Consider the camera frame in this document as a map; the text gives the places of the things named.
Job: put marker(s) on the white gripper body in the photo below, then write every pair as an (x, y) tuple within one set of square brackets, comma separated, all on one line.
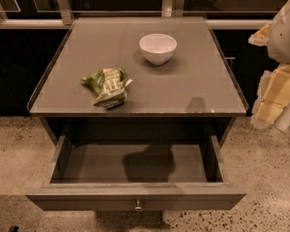
[(285, 36)]

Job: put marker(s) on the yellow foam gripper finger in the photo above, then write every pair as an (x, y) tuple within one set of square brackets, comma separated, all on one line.
[(273, 95), (260, 38)]

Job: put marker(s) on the grey top drawer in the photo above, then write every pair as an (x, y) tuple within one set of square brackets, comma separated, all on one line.
[(110, 175)]

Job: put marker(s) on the grey drawer cabinet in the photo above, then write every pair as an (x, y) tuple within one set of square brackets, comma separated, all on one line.
[(195, 82)]

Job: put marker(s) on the metal top drawer knob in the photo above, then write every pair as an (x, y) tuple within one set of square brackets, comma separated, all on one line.
[(138, 206)]

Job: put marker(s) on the white ceramic bowl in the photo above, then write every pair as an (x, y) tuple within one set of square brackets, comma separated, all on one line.
[(157, 49)]

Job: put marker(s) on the green crumpled snack bag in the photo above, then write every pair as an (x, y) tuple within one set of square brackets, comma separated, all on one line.
[(110, 85)]

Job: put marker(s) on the white cylindrical post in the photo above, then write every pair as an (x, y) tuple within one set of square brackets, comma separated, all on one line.
[(283, 121)]

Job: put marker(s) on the metal railing frame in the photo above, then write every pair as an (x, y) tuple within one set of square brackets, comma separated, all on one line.
[(64, 14)]

